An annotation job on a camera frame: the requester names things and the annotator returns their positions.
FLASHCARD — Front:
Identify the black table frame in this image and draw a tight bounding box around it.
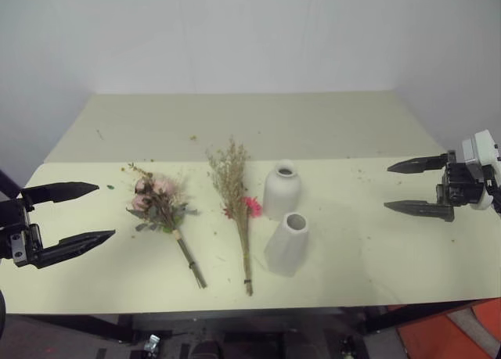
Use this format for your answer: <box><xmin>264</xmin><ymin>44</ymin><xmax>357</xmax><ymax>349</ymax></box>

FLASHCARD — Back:
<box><xmin>33</xmin><ymin>300</ymin><xmax>486</xmax><ymax>346</ymax></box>

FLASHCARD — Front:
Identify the dried grass bouquet, red flower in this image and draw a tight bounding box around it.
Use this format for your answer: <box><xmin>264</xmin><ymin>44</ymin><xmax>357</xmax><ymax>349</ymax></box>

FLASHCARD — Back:
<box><xmin>205</xmin><ymin>135</ymin><xmax>263</xmax><ymax>297</ymax></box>

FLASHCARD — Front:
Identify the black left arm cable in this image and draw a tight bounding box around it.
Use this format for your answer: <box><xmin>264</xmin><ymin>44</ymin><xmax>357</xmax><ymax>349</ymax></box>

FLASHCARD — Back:
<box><xmin>0</xmin><ymin>168</ymin><xmax>23</xmax><ymax>199</ymax></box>

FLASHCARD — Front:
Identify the tapered white ceramic vase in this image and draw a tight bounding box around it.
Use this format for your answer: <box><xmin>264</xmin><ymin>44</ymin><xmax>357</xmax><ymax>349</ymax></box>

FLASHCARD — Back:
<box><xmin>263</xmin><ymin>212</ymin><xmax>310</xmax><ymax>277</ymax></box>

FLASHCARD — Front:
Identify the dark rounded foot shape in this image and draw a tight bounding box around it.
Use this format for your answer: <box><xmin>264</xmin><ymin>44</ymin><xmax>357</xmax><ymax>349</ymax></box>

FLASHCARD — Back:
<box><xmin>190</xmin><ymin>339</ymin><xmax>225</xmax><ymax>359</ymax></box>

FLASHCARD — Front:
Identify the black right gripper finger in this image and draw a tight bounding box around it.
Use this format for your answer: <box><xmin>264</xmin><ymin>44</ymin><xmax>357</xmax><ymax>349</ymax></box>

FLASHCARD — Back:
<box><xmin>384</xmin><ymin>199</ymin><xmax>456</xmax><ymax>224</ymax></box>
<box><xmin>387</xmin><ymin>150</ymin><xmax>458</xmax><ymax>175</ymax></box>

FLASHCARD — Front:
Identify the pink rose bouquet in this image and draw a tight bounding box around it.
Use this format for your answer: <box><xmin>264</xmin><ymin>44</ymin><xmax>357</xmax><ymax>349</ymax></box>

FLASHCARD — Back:
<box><xmin>120</xmin><ymin>162</ymin><xmax>208</xmax><ymax>289</ymax></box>

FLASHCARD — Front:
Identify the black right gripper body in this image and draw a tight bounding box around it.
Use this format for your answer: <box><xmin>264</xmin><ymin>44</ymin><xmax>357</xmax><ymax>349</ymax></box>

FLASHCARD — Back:
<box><xmin>435</xmin><ymin>160</ymin><xmax>488</xmax><ymax>209</ymax></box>

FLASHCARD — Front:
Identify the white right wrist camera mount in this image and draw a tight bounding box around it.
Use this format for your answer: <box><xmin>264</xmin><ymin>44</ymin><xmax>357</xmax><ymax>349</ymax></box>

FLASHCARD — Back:
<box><xmin>461</xmin><ymin>129</ymin><xmax>501</xmax><ymax>212</ymax></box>

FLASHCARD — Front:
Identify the small silver object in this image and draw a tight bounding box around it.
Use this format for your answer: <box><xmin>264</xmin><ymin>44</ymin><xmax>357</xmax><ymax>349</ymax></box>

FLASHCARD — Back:
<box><xmin>142</xmin><ymin>333</ymin><xmax>161</xmax><ymax>353</ymax></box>

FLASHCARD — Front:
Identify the orange and grey box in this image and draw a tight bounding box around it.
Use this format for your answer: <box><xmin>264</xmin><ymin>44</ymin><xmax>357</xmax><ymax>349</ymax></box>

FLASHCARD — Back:
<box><xmin>394</xmin><ymin>297</ymin><xmax>501</xmax><ymax>359</ymax></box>

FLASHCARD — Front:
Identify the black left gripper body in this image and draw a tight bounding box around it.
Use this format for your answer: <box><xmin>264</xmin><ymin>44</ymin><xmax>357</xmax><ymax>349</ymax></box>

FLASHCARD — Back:
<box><xmin>0</xmin><ymin>196</ymin><xmax>44</xmax><ymax>269</ymax></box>

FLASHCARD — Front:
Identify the round white ceramic vase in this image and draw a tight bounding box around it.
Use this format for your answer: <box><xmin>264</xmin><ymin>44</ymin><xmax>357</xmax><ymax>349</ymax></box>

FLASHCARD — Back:
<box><xmin>262</xmin><ymin>160</ymin><xmax>303</xmax><ymax>221</ymax></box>

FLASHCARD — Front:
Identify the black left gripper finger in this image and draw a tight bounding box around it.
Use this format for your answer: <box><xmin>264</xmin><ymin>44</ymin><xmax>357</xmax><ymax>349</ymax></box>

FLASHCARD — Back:
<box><xmin>38</xmin><ymin>229</ymin><xmax>117</xmax><ymax>270</ymax></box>
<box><xmin>20</xmin><ymin>181</ymin><xmax>100</xmax><ymax>212</ymax></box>

